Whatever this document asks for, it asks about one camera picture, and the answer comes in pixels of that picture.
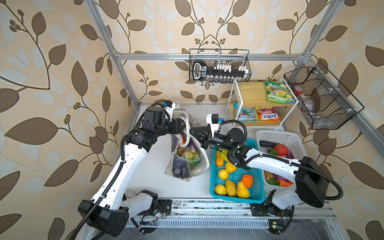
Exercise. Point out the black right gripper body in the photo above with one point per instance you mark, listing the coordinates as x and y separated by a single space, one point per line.
219 140

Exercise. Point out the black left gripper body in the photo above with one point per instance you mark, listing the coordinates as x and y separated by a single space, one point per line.
172 127

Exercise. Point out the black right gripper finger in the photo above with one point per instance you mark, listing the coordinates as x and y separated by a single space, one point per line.
204 141
200 132

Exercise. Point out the orange tangerine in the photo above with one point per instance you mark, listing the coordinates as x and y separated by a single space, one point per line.
181 145

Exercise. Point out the green yellow tea packet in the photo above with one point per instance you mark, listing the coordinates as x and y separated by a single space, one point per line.
193 158

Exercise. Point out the white canvas grocery bag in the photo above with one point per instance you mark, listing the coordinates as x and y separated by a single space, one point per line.
178 167

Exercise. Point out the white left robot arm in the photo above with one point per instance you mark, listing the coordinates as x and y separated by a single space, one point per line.
104 211

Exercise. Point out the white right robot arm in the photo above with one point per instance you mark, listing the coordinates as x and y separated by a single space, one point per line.
310 185

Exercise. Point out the yellow banana bunch back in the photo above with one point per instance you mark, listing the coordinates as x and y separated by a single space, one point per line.
223 155

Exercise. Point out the orange carrot-like fruit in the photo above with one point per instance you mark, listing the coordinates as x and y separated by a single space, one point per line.
219 160

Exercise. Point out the yellow orange fruit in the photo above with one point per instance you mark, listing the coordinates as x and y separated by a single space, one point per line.
230 168

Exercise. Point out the yellow lemon lower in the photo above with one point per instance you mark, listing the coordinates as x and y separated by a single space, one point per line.
223 174

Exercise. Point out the yellow lemon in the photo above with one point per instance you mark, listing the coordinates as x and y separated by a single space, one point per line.
223 174
220 190

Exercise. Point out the teal candy packet lower shelf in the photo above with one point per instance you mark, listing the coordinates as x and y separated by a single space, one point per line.
245 114

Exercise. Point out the white wooden two-tier shelf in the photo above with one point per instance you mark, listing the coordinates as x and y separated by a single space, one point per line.
254 94

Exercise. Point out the dark cucumber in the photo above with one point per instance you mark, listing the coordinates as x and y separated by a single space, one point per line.
267 144

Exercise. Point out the yellow lemon bottom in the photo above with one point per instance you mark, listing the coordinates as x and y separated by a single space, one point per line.
220 190

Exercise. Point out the orange persimmon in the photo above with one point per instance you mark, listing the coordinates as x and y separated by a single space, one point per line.
247 180

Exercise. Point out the yellow-brown potato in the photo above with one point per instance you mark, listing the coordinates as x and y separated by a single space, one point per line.
230 188

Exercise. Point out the orange Fox's candy packet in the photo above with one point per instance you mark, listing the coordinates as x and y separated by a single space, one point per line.
268 114

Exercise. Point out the yellow pear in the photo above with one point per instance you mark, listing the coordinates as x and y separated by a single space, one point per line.
242 191

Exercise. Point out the black keyboard toy in basket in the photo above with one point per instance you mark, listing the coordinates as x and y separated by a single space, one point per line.
201 70

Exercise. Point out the brown potato in white basket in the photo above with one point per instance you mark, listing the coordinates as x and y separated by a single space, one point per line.
269 176

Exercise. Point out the red tomato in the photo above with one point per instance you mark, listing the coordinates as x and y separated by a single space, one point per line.
281 150

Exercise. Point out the teal plastic fruit basket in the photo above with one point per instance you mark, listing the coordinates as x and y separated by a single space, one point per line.
257 192

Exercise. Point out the green pepper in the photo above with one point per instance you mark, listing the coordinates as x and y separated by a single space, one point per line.
273 181

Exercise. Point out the purple onion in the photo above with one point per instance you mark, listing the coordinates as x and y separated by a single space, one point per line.
277 177

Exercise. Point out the white plastic vegetable basket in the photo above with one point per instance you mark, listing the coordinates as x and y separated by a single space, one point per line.
291 140

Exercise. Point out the green yellow packet right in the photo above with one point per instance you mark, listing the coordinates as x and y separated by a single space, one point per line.
278 93

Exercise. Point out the orange carrot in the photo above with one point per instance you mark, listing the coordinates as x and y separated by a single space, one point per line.
283 183

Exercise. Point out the plastic bottle red cap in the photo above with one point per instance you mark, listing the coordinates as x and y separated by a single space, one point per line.
306 103

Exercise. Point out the black wire basket back wall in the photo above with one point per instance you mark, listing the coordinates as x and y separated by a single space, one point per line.
234 57

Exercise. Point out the black wire basket wall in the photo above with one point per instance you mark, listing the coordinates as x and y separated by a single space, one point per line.
337 105
234 57

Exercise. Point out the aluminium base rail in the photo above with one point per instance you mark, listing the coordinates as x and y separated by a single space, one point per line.
219 214

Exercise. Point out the black wire basket right wall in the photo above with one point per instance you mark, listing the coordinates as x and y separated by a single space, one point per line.
337 105

